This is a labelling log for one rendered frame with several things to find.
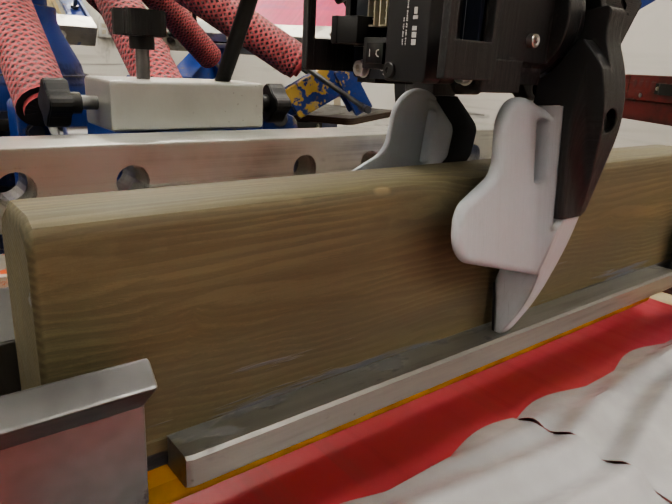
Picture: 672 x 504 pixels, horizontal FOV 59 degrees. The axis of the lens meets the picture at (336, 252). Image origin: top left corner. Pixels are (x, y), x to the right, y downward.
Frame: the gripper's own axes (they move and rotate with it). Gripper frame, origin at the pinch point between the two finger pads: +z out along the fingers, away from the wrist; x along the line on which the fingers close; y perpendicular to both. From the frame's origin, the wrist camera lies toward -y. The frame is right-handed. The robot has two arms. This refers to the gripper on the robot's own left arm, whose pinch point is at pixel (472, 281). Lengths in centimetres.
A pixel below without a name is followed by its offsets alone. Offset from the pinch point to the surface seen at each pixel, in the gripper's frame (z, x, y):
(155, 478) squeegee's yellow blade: 3.4, 0.5, 14.9
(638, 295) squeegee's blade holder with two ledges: 1.8, 2.9, -10.3
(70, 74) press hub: -5, -78, -5
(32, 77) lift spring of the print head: -6.3, -45.7, 7.1
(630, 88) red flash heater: -7, -47, -107
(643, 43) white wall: -21, -91, -200
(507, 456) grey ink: 4.9, 4.9, 3.0
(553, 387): 5.3, 2.6, -3.8
